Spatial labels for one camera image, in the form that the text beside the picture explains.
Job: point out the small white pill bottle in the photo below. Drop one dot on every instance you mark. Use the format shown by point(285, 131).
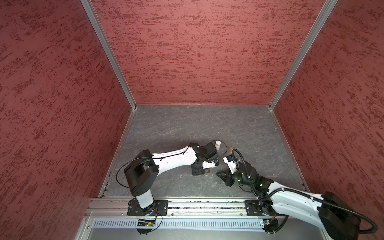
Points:
point(218, 145)

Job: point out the aluminium corner post right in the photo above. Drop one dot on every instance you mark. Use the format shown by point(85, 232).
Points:
point(317, 26)

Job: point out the white slotted cable duct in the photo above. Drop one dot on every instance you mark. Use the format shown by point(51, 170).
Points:
point(193, 224)

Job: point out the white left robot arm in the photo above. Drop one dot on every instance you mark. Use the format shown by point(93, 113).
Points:
point(192, 152)

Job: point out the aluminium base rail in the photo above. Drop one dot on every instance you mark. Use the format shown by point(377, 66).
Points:
point(198, 208)

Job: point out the aluminium corner post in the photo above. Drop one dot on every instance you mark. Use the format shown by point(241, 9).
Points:
point(96, 24)
point(317, 26)

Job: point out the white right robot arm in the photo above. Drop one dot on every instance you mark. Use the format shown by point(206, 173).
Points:
point(327, 212)

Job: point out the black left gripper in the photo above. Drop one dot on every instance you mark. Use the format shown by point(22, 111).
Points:
point(195, 172)

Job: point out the aluminium corner post left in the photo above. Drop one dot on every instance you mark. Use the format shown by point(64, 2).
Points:
point(96, 24)

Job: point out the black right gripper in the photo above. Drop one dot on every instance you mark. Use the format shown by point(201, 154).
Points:
point(228, 177)

